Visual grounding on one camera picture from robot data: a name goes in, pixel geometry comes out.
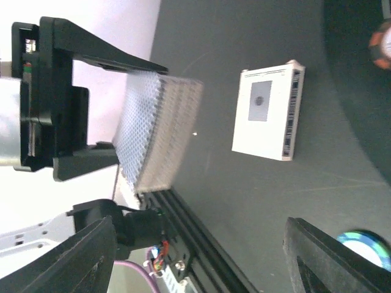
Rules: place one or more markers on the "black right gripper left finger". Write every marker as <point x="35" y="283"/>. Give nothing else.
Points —
<point x="82" y="263"/>

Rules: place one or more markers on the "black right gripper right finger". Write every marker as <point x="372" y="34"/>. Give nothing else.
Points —
<point x="320" y="263"/>

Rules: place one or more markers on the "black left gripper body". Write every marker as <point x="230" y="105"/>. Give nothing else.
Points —
<point x="53" y="112"/>

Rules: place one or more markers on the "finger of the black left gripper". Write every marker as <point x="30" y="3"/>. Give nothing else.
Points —
<point x="84" y="161"/>
<point x="61" y="35"/>

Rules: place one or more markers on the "green poker chip stack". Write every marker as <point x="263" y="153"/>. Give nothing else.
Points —
<point x="368" y="245"/>

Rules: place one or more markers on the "blue backed card deck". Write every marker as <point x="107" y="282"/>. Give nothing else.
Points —
<point x="155" y="127"/>

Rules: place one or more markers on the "orange chips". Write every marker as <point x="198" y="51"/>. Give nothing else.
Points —
<point x="379" y="46"/>

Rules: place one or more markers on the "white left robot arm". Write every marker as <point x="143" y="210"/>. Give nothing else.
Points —
<point x="12" y="122"/>

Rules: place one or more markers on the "white playing card box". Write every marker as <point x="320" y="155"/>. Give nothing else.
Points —
<point x="267" y="111"/>

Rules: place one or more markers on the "round black poker mat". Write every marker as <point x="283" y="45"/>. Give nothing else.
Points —
<point x="362" y="87"/>

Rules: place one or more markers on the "white slotted cable duct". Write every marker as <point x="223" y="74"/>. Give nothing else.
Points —
<point x="173" y="286"/>

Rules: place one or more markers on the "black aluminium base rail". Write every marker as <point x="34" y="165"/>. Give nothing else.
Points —
<point x="163" y="220"/>

